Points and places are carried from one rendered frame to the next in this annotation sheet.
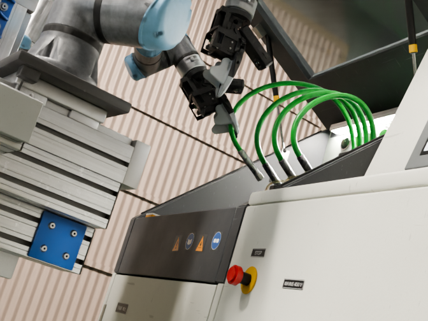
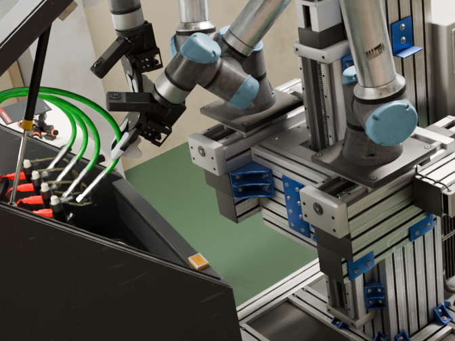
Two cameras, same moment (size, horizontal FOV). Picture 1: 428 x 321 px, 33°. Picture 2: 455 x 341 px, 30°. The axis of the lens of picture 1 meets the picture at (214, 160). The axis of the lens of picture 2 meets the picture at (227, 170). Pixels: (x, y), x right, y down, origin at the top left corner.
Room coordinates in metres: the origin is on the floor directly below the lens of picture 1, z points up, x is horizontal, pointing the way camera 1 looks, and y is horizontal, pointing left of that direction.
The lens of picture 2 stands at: (3.57, 0.20, 2.07)
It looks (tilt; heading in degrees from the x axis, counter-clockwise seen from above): 28 degrees down; 179
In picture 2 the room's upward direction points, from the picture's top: 10 degrees counter-clockwise
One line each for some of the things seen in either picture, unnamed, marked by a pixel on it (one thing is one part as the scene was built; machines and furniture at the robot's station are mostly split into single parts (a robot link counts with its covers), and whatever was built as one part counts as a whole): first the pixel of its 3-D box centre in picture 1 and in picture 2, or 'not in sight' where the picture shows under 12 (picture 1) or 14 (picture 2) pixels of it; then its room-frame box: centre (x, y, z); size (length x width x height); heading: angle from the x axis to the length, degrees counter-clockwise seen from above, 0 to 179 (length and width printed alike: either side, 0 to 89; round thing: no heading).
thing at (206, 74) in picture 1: (214, 78); (147, 91); (1.60, 0.06, 1.27); 0.06 x 0.03 x 0.09; 112
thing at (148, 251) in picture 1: (176, 247); (166, 251); (1.73, 0.03, 0.87); 0.62 x 0.04 x 0.16; 22
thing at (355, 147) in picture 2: not in sight; (371, 133); (1.71, 0.58, 1.09); 0.15 x 0.15 x 0.10
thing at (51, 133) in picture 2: not in sight; (38, 124); (1.08, -0.34, 1.01); 0.23 x 0.11 x 0.06; 22
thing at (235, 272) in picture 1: (240, 277); not in sight; (1.30, -0.11, 0.80); 0.05 x 0.04 x 0.05; 22
